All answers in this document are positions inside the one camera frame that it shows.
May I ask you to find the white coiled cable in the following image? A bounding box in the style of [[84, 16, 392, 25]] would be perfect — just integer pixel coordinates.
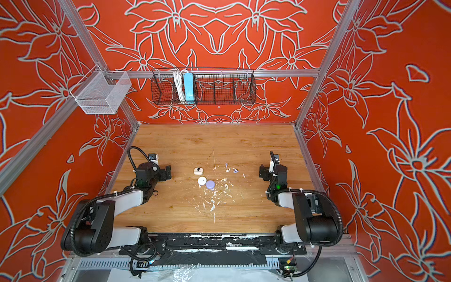
[[172, 69, 187, 102]]

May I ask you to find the light blue power strip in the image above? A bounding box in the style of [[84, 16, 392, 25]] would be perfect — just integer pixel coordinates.
[[183, 72, 194, 103]]

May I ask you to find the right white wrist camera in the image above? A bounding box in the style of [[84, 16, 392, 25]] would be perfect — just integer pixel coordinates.
[[269, 151, 280, 174]]

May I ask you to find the black wire wall basket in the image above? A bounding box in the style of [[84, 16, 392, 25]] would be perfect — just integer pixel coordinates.
[[150, 68, 257, 106]]

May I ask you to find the white round charging case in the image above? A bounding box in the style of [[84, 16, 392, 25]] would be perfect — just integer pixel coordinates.
[[197, 176, 207, 186]]

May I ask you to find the clear plastic wall bin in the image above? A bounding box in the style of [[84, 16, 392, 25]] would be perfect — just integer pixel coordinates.
[[71, 71, 132, 115]]

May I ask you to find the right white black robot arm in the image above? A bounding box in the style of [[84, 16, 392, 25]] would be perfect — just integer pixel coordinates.
[[259, 152, 344, 247]]

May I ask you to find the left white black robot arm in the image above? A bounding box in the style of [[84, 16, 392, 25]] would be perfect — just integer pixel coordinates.
[[61, 146, 172, 257]]

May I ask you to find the cream earbud charging case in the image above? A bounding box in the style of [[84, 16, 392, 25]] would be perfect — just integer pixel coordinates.
[[193, 167, 204, 176]]

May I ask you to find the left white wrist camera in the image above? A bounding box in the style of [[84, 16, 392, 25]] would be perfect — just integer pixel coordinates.
[[148, 153, 159, 165]]

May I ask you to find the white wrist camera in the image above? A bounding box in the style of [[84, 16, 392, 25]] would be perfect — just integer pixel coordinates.
[[148, 153, 159, 165], [269, 151, 280, 174]]

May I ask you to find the purple round charging case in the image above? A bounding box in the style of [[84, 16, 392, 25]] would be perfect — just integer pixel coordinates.
[[205, 180, 216, 190]]

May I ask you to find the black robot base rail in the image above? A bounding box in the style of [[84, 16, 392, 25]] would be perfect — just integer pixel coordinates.
[[119, 233, 307, 270]]

